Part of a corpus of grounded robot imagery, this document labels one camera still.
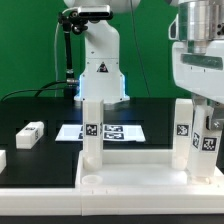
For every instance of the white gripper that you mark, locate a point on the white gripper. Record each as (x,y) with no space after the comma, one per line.
(202,75)

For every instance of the white desk top tray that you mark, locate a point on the white desk top tray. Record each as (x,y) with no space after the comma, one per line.
(150,171)

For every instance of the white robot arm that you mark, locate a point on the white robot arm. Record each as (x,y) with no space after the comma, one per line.
(197,52)

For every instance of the fiducial marker sheet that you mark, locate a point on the fiducial marker sheet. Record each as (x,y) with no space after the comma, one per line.
(73,132)

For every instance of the white front fence bar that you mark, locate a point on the white front fence bar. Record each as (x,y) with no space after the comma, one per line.
(86,202)

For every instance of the white left fence block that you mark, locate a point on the white left fence block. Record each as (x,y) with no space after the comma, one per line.
(2,160)

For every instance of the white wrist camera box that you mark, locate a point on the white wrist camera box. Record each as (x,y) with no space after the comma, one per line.
(173,30)

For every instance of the black camera on mount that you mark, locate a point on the black camera on mount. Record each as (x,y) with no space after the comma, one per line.
(94,12)

